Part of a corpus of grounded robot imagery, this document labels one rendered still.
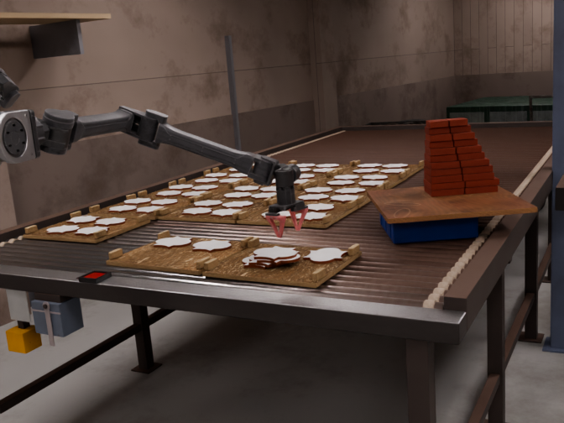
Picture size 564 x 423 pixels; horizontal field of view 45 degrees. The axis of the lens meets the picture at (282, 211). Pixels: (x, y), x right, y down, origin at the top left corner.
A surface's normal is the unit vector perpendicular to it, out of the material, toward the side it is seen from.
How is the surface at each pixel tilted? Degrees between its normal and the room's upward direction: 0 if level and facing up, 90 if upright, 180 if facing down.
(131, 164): 90
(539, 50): 90
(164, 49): 90
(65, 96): 90
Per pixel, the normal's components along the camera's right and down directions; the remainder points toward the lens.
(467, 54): -0.56, 0.22
